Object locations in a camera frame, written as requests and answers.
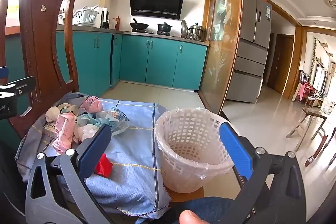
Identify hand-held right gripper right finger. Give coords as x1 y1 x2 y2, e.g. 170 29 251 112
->
219 122 307 224

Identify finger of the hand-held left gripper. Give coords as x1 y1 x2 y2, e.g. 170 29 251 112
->
0 65 36 99

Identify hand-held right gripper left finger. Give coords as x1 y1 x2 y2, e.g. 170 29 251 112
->
25 124 116 224

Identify light blue knotted rag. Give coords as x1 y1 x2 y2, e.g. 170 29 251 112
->
77 113 116 130

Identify clear plastic snack bag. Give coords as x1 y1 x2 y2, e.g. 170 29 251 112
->
96 107 131 136

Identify white lattice plastic basket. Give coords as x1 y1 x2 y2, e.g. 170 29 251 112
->
154 108 235 193

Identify person's right hand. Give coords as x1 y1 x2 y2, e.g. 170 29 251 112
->
179 210 209 224

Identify red crumpled wrapper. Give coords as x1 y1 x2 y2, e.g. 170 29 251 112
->
94 153 113 178

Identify white crumpled tissue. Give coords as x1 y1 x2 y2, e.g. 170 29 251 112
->
45 106 61 123
73 125 99 143

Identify blue striped tablecloth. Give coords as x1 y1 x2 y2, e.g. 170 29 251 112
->
15 92 172 217

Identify pink printed packet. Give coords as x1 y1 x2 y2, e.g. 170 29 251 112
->
52 112 77 154

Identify white plastic waste basket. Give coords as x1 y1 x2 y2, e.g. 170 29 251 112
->
154 107 236 194

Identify pink plastic bag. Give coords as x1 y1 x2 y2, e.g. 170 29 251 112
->
79 97 104 114

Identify small beige carton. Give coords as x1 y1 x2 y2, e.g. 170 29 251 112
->
42 122 59 139

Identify striped paper cup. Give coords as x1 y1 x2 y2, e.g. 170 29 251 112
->
57 103 79 116

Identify carved dark wooden chair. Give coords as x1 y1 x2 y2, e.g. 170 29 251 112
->
0 0 80 140

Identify person's blue jeans leg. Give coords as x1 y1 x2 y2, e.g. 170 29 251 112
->
136 196 246 224

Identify wooden bench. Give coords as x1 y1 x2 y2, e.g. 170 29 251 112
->
286 106 328 152

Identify dark wooden stool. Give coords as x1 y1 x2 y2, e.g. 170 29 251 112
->
304 127 336 167

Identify white dish rack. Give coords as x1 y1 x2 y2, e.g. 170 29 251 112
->
72 5 100 25

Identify red cushioned chairs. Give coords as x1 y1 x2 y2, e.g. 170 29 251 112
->
293 70 318 106

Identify silver refrigerator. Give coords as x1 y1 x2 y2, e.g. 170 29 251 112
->
226 0 272 104

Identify brown wooden door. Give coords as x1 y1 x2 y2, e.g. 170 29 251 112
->
268 34 294 94

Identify teal base cabinets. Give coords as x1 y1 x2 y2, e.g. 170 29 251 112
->
56 30 210 90

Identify wood framed glass sliding door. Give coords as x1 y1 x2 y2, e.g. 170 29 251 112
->
198 0 244 114

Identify stainless steel stockpot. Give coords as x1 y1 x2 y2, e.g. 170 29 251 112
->
188 23 206 40

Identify black wok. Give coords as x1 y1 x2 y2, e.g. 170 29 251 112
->
130 18 150 30

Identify black cooking pot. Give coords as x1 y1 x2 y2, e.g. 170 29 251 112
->
157 22 172 33

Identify green wall garland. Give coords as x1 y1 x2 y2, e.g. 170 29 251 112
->
310 38 319 83

